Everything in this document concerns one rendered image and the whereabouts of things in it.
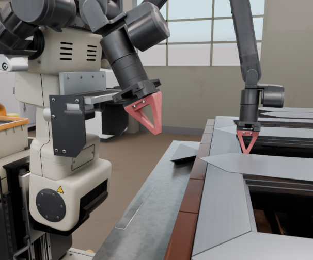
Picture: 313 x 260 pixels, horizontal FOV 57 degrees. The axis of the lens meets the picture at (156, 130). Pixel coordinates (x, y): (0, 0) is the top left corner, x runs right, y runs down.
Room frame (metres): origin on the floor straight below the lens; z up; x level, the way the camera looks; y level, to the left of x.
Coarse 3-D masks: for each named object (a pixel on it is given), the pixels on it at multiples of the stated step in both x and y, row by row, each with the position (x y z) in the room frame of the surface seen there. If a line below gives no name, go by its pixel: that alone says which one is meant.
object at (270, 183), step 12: (264, 144) 1.08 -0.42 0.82; (276, 144) 1.07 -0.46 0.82; (288, 144) 1.06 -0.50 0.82; (300, 144) 1.05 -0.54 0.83; (312, 144) 1.05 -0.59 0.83; (252, 180) 0.68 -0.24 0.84; (264, 180) 0.67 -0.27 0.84; (276, 180) 0.67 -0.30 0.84; (288, 180) 0.66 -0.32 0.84; (300, 180) 0.66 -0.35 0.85; (288, 192) 0.65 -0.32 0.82; (300, 192) 0.64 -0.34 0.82; (312, 192) 0.64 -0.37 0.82; (252, 216) 0.52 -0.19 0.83; (252, 228) 0.46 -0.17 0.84
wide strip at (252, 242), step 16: (240, 240) 0.40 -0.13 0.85; (256, 240) 0.40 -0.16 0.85; (272, 240) 0.40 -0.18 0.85; (288, 240) 0.40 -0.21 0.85; (304, 240) 0.40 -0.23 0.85; (192, 256) 0.36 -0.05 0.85; (208, 256) 0.36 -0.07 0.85; (224, 256) 0.36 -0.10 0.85; (240, 256) 0.36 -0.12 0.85; (256, 256) 0.36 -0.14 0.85; (272, 256) 0.36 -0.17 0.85; (288, 256) 0.36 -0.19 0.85; (304, 256) 0.36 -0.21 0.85
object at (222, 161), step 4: (212, 156) 0.83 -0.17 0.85; (216, 156) 0.83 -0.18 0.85; (220, 156) 0.83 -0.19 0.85; (224, 156) 0.83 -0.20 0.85; (228, 156) 0.83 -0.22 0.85; (212, 160) 0.79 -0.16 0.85; (216, 160) 0.79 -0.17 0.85; (220, 160) 0.79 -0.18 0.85; (224, 160) 0.79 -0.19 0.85; (228, 160) 0.79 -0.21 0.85; (212, 164) 0.76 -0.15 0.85; (216, 164) 0.76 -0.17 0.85; (220, 164) 0.76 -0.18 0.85; (224, 164) 0.76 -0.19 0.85; (228, 164) 0.76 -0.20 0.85; (220, 168) 0.73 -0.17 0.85; (224, 168) 0.72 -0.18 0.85; (228, 168) 0.72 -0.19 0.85
